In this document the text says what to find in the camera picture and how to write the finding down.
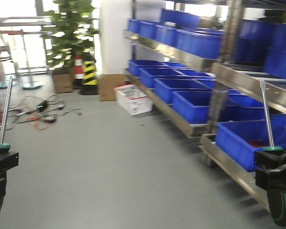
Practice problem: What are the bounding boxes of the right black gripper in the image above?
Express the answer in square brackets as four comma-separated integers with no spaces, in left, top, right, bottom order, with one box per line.
[254,148,286,193]

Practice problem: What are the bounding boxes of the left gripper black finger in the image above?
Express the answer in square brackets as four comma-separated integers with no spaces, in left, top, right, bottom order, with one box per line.
[0,152,19,186]

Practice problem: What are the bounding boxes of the green black cross screwdriver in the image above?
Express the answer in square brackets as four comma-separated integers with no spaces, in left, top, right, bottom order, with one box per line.
[0,76,14,220]

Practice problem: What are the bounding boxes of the yellow black traffic cone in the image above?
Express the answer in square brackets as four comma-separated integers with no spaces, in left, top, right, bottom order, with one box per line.
[79,52,98,95]

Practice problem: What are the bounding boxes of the red white traffic cone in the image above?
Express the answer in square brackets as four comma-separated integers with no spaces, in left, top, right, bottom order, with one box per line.
[73,54,84,89]

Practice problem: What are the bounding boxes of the brown cardboard box on floor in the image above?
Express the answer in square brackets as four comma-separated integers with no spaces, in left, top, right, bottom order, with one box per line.
[98,74,125,102]

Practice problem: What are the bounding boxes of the white printed crate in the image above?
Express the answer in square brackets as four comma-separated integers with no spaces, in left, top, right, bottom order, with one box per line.
[114,84,153,116]

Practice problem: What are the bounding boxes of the green potted plant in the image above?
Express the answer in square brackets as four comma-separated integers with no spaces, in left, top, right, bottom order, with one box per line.
[41,0,100,68]

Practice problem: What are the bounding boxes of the cables on floor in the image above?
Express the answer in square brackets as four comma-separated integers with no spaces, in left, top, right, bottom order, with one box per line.
[0,94,83,131]

